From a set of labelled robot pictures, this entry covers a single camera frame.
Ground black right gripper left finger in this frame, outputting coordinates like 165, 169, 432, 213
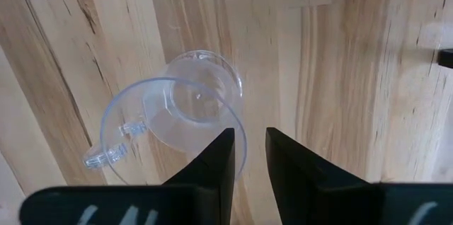
19, 127, 236, 225

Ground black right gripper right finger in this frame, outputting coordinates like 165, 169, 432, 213
265, 127, 453, 225

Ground clear plastic cup with handle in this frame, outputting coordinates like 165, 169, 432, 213
81, 50, 248, 186

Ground wooden shelf with black legs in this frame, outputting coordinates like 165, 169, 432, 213
437, 48, 453, 69

